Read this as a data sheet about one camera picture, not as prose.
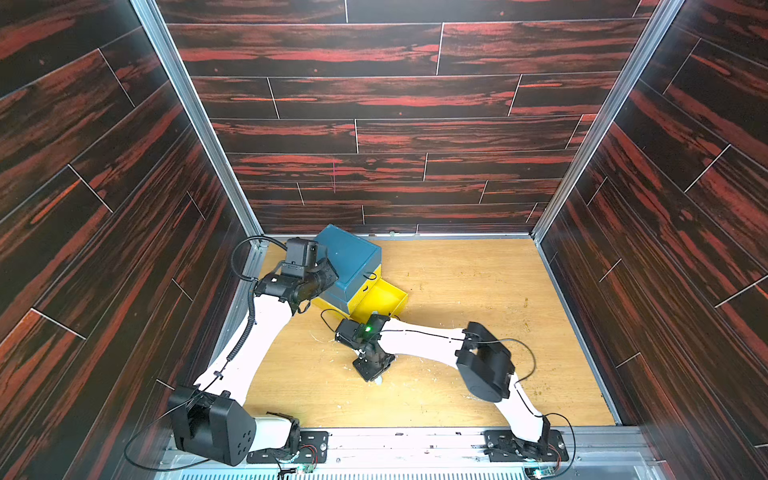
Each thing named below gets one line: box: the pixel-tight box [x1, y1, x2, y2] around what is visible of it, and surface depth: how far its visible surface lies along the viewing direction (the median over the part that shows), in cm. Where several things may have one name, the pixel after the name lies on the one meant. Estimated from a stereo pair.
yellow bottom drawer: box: [349, 278, 409, 323], surface depth 101 cm
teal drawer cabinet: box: [314, 224, 382, 314], surface depth 90 cm
